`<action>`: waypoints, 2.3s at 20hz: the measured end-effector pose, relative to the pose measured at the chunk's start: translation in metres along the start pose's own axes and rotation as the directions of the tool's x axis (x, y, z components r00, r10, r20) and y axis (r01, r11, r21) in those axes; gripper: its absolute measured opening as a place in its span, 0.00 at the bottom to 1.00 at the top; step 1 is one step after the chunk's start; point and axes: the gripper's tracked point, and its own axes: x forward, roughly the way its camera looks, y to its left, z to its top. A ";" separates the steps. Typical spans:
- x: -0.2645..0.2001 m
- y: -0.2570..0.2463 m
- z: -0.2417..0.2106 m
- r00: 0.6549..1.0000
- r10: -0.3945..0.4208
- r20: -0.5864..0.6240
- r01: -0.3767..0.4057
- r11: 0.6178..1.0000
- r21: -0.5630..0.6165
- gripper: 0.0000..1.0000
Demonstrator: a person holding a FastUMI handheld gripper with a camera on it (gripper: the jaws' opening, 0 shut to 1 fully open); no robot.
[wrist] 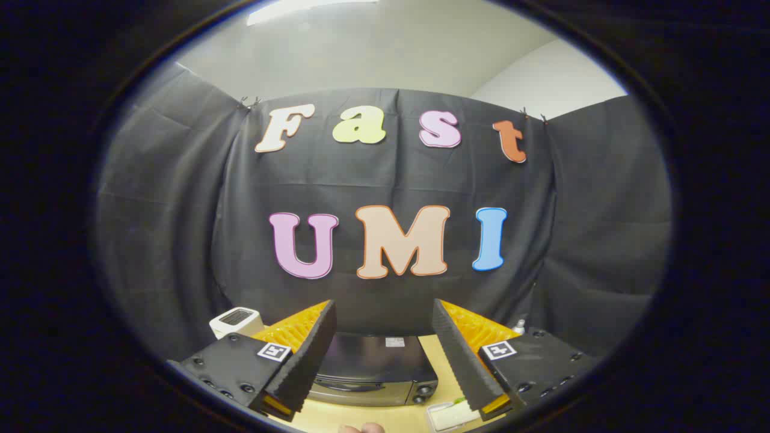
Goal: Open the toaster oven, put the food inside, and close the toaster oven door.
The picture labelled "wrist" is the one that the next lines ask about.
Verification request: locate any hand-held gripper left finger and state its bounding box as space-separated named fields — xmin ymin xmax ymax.
xmin=167 ymin=299 xmax=337 ymax=422

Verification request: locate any white pop-up toaster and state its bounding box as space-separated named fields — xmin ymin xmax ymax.
xmin=209 ymin=307 xmax=265 ymax=340

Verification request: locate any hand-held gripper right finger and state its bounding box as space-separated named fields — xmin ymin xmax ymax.
xmin=432 ymin=299 xmax=600 ymax=422

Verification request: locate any white plastic tray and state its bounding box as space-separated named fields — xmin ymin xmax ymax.
xmin=424 ymin=397 xmax=482 ymax=432

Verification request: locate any black toaster oven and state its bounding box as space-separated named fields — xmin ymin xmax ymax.
xmin=307 ymin=333 xmax=440 ymax=407

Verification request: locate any ceiling light panel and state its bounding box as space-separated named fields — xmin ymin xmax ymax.
xmin=247 ymin=0 xmax=380 ymax=26

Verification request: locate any sandwich with lettuce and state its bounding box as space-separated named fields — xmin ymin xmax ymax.
xmin=432 ymin=398 xmax=477 ymax=429

